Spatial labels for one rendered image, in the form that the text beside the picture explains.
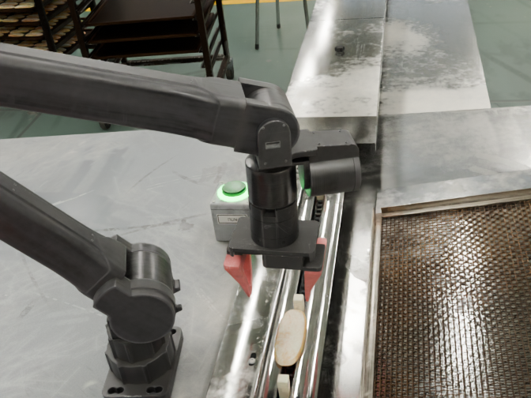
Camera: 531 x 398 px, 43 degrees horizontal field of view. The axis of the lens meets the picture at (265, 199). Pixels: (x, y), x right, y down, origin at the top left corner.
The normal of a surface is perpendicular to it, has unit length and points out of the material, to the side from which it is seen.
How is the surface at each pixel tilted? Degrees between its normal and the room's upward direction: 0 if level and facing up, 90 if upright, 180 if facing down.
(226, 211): 90
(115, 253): 52
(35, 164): 0
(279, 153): 90
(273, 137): 90
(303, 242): 3
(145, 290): 18
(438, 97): 0
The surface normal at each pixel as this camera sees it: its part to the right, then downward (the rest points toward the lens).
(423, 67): -0.11, -0.82
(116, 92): 0.18, 0.50
